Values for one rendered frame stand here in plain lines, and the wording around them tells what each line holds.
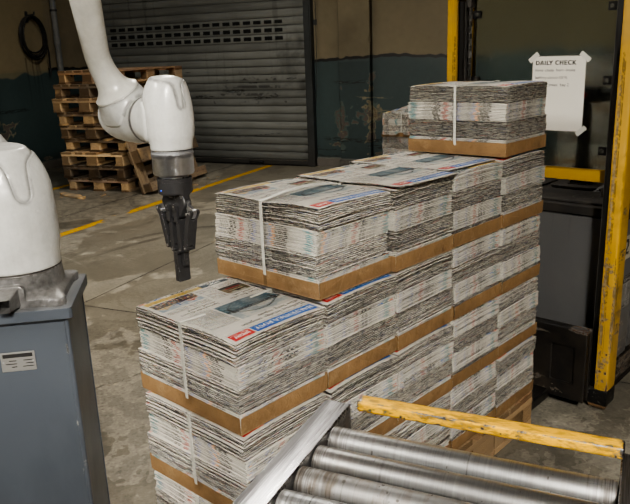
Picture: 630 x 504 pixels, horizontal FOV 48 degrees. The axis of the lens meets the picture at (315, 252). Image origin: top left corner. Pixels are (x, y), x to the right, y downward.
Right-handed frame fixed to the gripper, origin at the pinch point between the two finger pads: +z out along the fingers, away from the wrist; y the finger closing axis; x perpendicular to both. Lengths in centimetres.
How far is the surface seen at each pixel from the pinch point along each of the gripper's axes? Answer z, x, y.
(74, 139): 39, -312, 604
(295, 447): 16, 21, -54
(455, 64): -38, -168, 33
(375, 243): 3, -49, -17
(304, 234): -3.5, -26.4, -13.2
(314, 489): 18, 25, -63
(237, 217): -4.5, -26.5, 10.8
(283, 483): 16, 29, -60
